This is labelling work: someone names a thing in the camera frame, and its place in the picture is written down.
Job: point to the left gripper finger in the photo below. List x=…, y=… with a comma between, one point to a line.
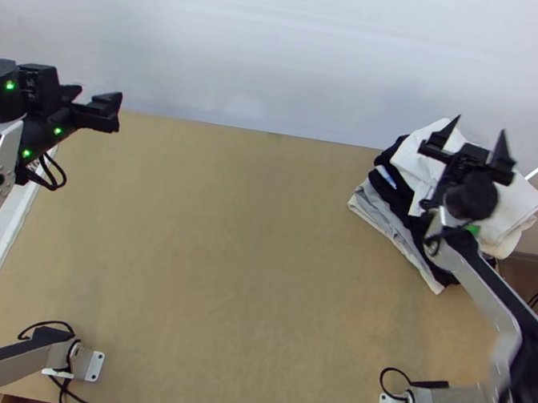
x=69, y=94
x=106, y=105

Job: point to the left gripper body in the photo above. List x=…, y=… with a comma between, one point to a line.
x=79, y=117

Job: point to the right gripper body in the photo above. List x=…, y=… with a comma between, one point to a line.
x=472, y=161

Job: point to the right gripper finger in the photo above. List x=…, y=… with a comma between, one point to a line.
x=503, y=163
x=440, y=145

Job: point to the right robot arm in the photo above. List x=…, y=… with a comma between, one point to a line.
x=484, y=284

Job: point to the pile of folded clothes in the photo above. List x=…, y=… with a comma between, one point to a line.
x=400, y=206

